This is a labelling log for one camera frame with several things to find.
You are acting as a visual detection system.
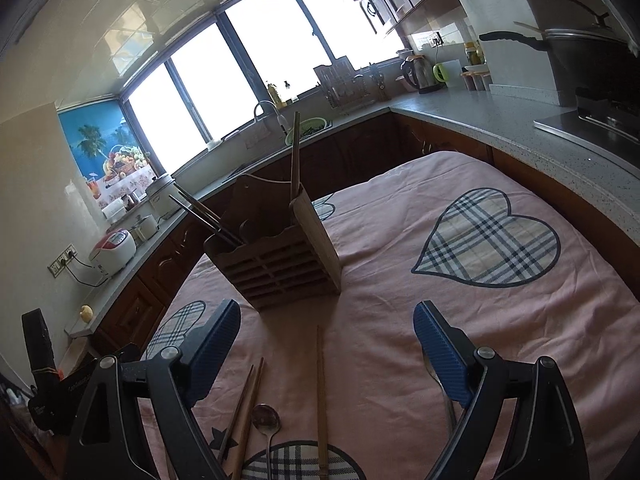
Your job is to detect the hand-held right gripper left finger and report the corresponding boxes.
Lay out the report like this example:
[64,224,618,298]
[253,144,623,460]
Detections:
[64,299,242,480]

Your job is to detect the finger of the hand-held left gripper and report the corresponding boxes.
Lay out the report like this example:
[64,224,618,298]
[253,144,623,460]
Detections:
[21,308,56,374]

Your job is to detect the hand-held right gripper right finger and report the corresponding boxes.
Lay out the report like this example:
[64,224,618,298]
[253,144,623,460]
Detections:
[413,300,585,480]

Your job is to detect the steel fork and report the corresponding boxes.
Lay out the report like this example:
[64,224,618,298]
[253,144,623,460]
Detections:
[422,352,458,436]

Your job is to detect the wooden chopstick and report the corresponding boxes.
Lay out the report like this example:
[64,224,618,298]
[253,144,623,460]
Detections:
[290,112,299,201]
[294,111,303,196]
[216,364,255,466]
[231,356,265,480]
[316,325,330,478]

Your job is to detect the steel spoon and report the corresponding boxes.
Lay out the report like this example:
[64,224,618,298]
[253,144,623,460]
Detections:
[251,403,281,480]

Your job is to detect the wooden utensil holder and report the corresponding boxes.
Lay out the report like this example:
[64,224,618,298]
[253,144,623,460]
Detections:
[202,174,343,313]

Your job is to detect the metal chopstick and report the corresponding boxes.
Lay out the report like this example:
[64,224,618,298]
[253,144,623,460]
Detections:
[172,183,236,241]
[186,198,226,228]
[168,194,244,248]

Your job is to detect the pink printed tablecloth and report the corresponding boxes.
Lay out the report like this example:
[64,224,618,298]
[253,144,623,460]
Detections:
[135,150,640,480]

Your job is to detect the pink and white rice cooker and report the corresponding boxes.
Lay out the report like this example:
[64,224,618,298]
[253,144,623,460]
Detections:
[89,228,137,277]

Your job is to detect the small white pot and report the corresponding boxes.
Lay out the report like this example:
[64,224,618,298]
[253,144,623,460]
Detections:
[131,214,160,243]

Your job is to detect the brown wooden base cabinets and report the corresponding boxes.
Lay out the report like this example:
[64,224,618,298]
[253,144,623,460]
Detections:
[92,110,621,361]

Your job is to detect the steel kitchen faucet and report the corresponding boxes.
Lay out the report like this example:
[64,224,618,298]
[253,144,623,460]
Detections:
[252,101,288,136]

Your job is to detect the green colander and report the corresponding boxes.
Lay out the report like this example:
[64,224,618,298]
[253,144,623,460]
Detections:
[285,117,332,146]

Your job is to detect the grey kitchen countertop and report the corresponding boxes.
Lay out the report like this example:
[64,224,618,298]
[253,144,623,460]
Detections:
[65,85,640,336]

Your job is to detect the kitchen window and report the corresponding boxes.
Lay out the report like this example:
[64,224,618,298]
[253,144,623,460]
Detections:
[122,0,406,171]

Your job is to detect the gas stove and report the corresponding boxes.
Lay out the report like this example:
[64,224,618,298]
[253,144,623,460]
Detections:
[532,87,640,148]

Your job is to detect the steel electric kettle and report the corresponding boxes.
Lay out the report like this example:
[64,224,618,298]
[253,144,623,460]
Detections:
[398,50,446,95]

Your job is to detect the wooden dish rack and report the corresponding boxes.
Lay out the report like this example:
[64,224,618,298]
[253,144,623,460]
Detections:
[313,56,378,111]

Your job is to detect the black wok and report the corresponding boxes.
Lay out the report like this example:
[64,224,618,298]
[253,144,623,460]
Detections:
[479,0,631,86]

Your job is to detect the black power cable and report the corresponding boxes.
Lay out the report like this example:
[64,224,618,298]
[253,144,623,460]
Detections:
[65,257,108,287]

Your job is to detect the white wall power outlet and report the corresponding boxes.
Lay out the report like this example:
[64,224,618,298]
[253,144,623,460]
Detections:
[48,244,77,277]

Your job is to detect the tropical wall poster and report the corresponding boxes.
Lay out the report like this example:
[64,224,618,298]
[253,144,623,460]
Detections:
[57,102,156,211]

